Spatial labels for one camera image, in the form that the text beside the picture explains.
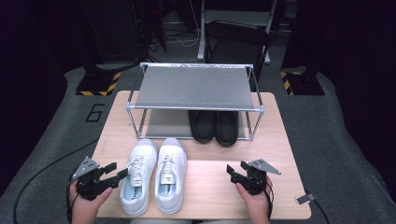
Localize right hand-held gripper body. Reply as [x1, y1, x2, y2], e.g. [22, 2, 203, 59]
[237, 159, 282, 196]

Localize person's right hand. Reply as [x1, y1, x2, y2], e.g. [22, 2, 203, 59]
[235, 178, 274, 217]

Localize person's left hand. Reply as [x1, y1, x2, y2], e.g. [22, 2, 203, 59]
[68, 181, 114, 218]

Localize white metal desk frame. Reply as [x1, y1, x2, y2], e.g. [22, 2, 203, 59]
[196, 0, 278, 65]

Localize white leather sneaker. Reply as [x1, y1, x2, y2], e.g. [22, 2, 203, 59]
[120, 138, 158, 217]
[154, 137, 188, 215]

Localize black stand base hazard stripes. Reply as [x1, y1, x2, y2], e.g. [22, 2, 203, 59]
[279, 69, 326, 96]
[76, 63, 141, 97]

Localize black cabinet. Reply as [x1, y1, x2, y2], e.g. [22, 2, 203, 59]
[78, 0, 167, 64]

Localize metal frame shoe rack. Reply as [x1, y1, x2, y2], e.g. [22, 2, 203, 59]
[125, 62, 265, 142]

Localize black cable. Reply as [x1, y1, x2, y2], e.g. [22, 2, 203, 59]
[311, 197, 332, 224]
[264, 183, 276, 220]
[12, 138, 100, 224]
[65, 174, 78, 224]

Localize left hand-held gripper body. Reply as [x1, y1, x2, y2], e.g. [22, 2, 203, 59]
[72, 156, 108, 201]

